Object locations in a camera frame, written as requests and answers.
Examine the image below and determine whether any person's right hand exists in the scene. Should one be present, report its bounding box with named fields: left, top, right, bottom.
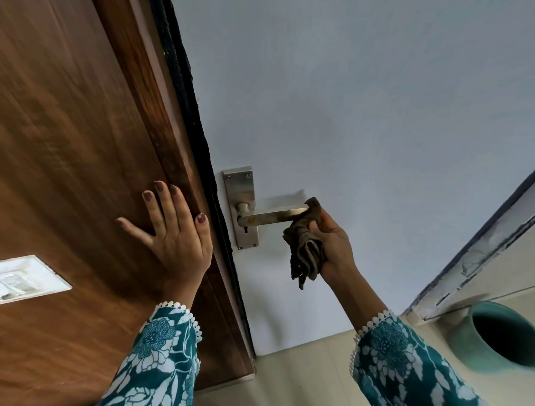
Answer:
left=308, top=207, right=358, bottom=289

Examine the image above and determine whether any person's left hand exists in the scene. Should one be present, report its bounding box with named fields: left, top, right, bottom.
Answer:
left=115, top=181, right=214, bottom=290

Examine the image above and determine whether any brown cleaning cloth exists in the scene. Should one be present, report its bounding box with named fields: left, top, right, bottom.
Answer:
left=283, top=197, right=327, bottom=291

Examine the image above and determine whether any person's right forearm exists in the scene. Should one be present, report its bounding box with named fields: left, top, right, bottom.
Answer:
left=320, top=268, right=488, bottom=406

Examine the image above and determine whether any person's left forearm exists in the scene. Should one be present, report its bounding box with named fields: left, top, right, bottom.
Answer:
left=96, top=284, right=204, bottom=406

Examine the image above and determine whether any brown wooden panel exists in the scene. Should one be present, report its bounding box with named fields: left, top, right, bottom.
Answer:
left=0, top=0, right=256, bottom=406

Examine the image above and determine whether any white door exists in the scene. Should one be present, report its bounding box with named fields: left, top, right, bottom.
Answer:
left=171, top=0, right=535, bottom=357

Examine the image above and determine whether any black door seal strip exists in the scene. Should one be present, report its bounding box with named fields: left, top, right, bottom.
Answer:
left=150, top=0, right=256, bottom=357

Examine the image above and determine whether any teal bucket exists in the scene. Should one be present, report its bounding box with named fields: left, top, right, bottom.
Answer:
left=446, top=301, right=535, bottom=374

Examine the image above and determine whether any metal door lever handle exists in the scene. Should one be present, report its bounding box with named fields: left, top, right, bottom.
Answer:
left=236, top=202, right=311, bottom=229

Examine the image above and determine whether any metal handle backplate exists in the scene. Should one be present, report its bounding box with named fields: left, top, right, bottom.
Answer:
left=222, top=166, right=258, bottom=250

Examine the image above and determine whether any white switch plate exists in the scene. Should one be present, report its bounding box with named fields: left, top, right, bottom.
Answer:
left=0, top=255, right=73, bottom=305

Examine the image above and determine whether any white painted door frame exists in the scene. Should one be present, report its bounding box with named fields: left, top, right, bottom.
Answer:
left=400, top=169, right=535, bottom=322

